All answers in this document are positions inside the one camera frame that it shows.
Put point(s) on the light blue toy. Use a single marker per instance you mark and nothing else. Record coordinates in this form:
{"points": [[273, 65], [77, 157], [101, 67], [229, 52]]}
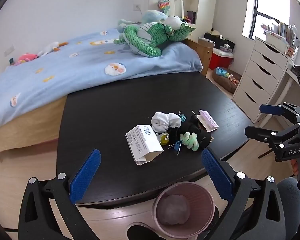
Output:
{"points": [[221, 72]]}

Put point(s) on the green fluffy scrunchie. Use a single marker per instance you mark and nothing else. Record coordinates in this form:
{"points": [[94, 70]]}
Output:
{"points": [[190, 141]]}

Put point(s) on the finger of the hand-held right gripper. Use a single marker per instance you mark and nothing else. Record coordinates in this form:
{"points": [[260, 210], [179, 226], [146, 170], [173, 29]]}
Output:
{"points": [[258, 132], [270, 109]]}

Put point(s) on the white switch panel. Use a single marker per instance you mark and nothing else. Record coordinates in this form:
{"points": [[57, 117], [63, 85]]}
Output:
{"points": [[8, 50]]}

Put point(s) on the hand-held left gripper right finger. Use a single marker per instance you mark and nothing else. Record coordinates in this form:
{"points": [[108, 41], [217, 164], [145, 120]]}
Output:
{"points": [[216, 172]]}

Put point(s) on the green dragon plush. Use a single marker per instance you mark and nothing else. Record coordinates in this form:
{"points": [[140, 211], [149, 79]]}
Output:
{"points": [[150, 37]]}

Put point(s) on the blue binder clip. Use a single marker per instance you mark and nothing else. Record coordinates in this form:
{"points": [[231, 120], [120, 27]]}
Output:
{"points": [[177, 147]]}

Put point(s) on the dark purple box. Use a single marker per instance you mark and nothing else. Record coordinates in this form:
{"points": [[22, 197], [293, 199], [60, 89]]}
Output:
{"points": [[191, 16]]}

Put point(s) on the brown pet bed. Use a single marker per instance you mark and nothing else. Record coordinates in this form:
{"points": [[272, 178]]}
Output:
{"points": [[227, 82]]}

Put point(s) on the white wall shelf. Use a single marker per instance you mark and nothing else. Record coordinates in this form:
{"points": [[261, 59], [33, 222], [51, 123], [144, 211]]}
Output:
{"points": [[203, 10]]}

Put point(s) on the teal binder clip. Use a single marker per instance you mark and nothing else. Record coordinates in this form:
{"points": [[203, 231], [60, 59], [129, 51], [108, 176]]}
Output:
{"points": [[182, 116]]}

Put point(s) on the black storage box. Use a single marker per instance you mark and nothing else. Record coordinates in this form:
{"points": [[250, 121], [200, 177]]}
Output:
{"points": [[220, 41]]}

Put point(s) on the white duck plush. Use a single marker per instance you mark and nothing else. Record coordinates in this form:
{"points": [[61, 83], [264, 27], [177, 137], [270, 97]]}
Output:
{"points": [[50, 48]]}

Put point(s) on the small black sock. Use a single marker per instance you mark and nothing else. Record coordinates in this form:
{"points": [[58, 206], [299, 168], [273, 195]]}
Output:
{"points": [[173, 133]]}

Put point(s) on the white wall socket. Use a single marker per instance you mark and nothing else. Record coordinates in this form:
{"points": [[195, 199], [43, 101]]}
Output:
{"points": [[137, 6]]}

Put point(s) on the wooden bed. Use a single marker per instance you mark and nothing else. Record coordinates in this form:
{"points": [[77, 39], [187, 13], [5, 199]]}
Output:
{"points": [[27, 127]]}

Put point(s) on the crumpled clear plastic bag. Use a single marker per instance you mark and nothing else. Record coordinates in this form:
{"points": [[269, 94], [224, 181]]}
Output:
{"points": [[173, 210]]}

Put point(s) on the blue printed blanket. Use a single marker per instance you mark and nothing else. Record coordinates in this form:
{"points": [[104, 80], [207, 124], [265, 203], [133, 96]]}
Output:
{"points": [[65, 62]]}

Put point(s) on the white drawer cabinet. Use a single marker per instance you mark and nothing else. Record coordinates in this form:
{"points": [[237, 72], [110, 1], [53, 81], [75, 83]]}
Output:
{"points": [[262, 75]]}

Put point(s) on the black framed window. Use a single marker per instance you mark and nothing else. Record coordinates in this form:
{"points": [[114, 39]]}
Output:
{"points": [[267, 7]]}

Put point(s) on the pink plush toy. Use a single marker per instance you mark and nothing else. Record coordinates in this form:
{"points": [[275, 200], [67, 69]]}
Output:
{"points": [[27, 58]]}

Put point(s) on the pink trash bin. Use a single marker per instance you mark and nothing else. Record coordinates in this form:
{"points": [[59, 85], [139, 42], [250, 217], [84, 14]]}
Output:
{"points": [[205, 200]]}

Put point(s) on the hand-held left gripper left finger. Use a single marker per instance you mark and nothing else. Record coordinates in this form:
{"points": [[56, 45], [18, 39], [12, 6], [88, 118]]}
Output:
{"points": [[86, 172]]}

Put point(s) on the white paper box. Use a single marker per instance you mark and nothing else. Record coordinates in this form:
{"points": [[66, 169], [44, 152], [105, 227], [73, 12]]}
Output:
{"points": [[143, 143]]}

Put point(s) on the red cooler box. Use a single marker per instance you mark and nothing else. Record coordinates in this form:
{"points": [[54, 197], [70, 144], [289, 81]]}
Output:
{"points": [[218, 60]]}

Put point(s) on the large black sock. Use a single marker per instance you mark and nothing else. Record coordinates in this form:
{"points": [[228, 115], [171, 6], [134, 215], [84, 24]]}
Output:
{"points": [[198, 131]]}

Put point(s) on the beige hat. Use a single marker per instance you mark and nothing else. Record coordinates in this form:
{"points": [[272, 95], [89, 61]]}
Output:
{"points": [[213, 33]]}

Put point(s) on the light blue plush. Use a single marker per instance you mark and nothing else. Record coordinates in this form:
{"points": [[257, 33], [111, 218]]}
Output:
{"points": [[150, 16]]}

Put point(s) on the row of books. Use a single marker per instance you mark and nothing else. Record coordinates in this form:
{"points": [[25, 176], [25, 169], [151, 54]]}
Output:
{"points": [[280, 32]]}

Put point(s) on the pink card packet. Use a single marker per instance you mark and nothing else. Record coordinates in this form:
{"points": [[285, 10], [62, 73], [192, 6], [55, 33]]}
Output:
{"points": [[208, 121]]}

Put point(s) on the person's right hand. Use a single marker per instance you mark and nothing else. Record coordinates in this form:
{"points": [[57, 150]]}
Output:
{"points": [[295, 167]]}

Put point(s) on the white sock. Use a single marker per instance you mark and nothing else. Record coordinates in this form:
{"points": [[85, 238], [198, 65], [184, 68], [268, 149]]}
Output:
{"points": [[165, 122]]}

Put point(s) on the white arched lamp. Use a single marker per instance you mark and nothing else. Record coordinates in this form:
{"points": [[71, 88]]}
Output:
{"points": [[180, 6]]}

